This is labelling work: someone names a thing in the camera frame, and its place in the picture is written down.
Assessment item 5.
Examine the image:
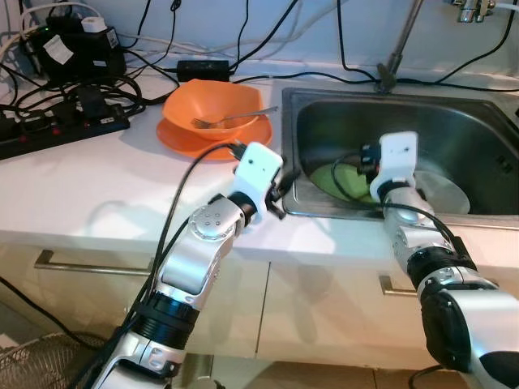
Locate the orange bowl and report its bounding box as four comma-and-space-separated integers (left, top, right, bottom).
161, 78, 265, 135

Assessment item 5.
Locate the green plate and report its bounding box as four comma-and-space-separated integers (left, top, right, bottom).
310, 161, 379, 203

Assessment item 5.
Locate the silver fork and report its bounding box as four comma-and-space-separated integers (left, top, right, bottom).
191, 105, 280, 130

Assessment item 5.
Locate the white plate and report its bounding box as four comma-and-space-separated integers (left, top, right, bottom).
412, 169, 470, 216

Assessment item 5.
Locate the stainless steel sink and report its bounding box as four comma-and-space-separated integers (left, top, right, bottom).
281, 87, 519, 219

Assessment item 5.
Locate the orange plate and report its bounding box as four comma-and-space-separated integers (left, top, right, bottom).
155, 113, 274, 161

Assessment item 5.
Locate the cream cabinet front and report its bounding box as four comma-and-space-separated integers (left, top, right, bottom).
255, 259, 519, 367
0, 238, 269, 359

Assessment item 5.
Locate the grey faucet pipe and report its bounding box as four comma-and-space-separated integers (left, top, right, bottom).
376, 0, 425, 92

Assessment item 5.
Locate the chrome water valve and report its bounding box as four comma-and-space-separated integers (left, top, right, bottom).
452, 0, 498, 24

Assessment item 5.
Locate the black power strip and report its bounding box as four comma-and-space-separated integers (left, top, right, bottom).
0, 108, 131, 161

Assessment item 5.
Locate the black power adapter box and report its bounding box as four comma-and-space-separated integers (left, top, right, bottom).
27, 19, 128, 87

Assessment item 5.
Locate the white plug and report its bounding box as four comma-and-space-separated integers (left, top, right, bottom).
79, 17, 107, 36

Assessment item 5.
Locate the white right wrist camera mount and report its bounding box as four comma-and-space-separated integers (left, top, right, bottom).
368, 131, 421, 203

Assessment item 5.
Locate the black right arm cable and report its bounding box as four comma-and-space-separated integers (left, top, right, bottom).
330, 152, 457, 254

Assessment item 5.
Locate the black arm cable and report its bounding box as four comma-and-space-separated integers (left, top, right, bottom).
330, 152, 457, 254
128, 141, 246, 329

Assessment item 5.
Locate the black counter cable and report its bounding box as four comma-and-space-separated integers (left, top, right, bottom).
231, 70, 383, 88

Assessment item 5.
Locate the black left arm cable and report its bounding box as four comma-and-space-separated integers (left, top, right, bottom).
128, 141, 246, 329

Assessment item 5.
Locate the metal drawer handle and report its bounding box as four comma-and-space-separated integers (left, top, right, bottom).
378, 273, 424, 300
33, 249, 157, 279

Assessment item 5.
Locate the wire floor fan grille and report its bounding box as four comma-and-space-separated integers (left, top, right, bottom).
0, 330, 111, 389

